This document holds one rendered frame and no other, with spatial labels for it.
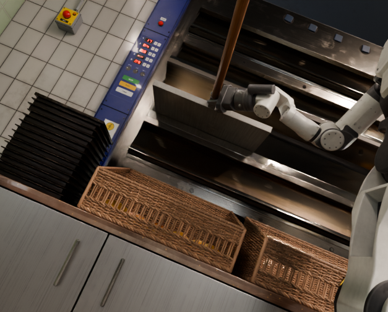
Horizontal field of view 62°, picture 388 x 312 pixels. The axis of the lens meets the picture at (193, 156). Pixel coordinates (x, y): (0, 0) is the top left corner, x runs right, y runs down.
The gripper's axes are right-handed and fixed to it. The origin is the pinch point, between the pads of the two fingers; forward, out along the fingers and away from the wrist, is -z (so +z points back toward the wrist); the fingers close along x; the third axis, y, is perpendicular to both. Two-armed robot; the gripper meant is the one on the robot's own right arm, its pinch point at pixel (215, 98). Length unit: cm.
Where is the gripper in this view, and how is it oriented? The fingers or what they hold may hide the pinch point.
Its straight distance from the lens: 136.0
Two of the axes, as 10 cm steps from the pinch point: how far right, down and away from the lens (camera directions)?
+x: 3.7, -8.8, 2.9
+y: -4.7, -4.5, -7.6
